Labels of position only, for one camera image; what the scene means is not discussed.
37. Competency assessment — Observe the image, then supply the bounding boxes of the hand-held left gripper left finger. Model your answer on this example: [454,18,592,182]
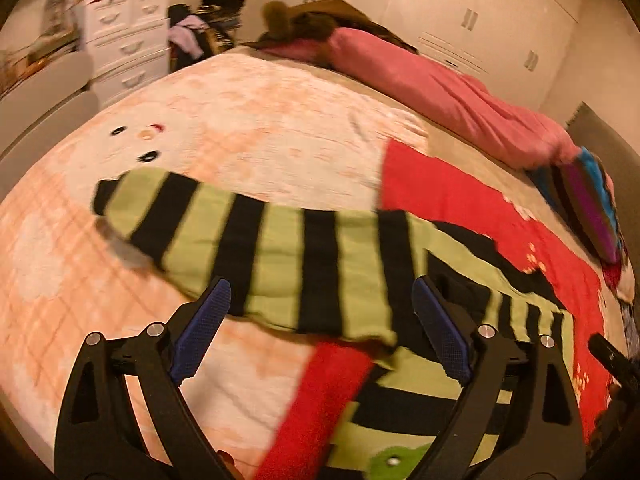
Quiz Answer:
[54,276,236,480]

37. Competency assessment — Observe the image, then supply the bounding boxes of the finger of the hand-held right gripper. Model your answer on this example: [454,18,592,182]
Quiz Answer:
[588,334,640,401]

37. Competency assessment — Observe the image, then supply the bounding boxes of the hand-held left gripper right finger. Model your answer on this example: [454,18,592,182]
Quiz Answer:
[411,276,587,480]

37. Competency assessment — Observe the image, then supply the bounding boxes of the green black striped sweater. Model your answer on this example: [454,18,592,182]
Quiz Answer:
[90,169,576,480]

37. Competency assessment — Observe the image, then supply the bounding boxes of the pile of clothes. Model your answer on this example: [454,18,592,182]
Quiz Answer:
[167,0,246,61]

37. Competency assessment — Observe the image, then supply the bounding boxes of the white patterned cloth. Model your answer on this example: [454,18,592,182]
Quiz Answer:
[600,255,638,341]

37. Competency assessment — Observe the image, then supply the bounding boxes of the red flowered blanket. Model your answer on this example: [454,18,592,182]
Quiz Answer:
[255,139,621,480]

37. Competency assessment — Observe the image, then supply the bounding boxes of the multicoloured striped cushion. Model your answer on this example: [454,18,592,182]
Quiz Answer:
[530,146,631,266]

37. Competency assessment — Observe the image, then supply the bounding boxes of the beige bed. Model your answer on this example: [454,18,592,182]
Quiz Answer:
[220,42,606,266]

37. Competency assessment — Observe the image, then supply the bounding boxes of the peach printed blanket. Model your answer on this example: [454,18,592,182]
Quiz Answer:
[0,52,431,480]

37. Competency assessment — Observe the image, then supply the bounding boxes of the grey headboard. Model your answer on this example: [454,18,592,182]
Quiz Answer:
[565,101,640,221]

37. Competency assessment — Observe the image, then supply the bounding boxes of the pink duvet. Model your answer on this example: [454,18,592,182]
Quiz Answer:
[260,27,583,171]

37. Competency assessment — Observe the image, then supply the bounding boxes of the white chest of drawers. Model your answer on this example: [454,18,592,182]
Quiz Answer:
[75,0,173,108]

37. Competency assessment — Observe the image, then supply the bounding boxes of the brown plush toy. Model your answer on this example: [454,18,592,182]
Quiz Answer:
[257,0,418,56]

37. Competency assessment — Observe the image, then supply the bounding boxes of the white wardrobe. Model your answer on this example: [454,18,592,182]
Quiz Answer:
[345,0,601,111]

